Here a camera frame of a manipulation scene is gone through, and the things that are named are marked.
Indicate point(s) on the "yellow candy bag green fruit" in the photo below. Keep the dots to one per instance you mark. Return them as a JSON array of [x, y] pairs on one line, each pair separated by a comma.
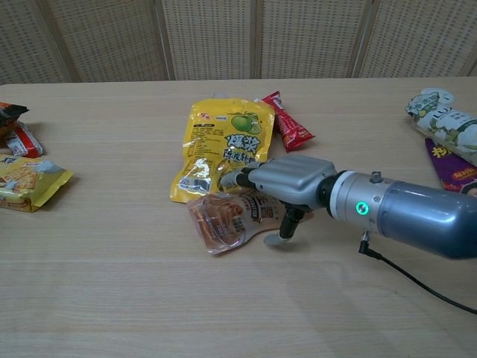
[[220, 141]]

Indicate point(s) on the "clear brown drink pouch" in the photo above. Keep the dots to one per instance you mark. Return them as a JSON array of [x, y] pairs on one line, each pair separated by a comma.
[[223, 220]]

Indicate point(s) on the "red stick sachet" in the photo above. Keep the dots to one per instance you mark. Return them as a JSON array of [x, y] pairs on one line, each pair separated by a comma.
[[288, 123]]

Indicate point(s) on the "orange black noodle packet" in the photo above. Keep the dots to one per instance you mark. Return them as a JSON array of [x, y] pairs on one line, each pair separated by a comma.
[[9, 117]]

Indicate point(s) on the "white LUX soap refill bag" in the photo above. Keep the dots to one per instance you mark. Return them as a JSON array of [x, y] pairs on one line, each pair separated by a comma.
[[447, 123]]

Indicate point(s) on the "small red white packet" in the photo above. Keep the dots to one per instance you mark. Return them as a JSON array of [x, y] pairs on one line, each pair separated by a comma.
[[24, 139]]

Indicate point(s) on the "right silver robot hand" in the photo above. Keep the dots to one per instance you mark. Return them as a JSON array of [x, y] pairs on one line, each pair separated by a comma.
[[294, 175]]

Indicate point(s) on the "woven bamboo folding screen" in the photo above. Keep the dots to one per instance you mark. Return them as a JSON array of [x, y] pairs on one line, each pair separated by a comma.
[[223, 37]]

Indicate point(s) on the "yellow cracker packet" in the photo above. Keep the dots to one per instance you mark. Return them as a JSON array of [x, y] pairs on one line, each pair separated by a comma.
[[30, 182]]

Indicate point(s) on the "purple red snack bag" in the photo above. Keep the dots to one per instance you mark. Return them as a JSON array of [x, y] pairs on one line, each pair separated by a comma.
[[451, 168]]

